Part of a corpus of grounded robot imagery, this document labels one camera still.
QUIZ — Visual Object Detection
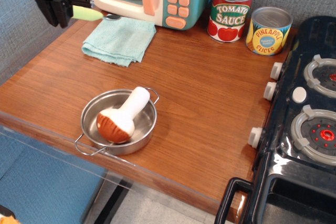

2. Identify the spoon with yellow-green handle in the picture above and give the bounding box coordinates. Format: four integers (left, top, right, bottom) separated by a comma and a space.
72, 5, 121, 21

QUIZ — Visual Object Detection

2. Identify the light blue folded towel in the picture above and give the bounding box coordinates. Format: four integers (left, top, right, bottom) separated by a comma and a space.
81, 17, 156, 67

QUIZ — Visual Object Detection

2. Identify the small steel pan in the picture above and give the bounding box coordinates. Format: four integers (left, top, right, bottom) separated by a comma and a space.
75, 87, 160, 156

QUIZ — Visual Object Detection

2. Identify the plush brown white mushroom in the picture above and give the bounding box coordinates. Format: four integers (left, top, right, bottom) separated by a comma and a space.
96, 87, 150, 144

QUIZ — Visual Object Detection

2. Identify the tomato sauce can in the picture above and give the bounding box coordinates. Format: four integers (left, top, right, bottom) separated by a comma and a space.
207, 0, 253, 42

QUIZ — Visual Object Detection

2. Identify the pineapple slices can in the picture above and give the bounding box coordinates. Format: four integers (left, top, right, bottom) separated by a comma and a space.
246, 6, 293, 56

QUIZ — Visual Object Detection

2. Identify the black toy stove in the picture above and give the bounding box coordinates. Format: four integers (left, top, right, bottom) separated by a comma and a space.
215, 16, 335, 223

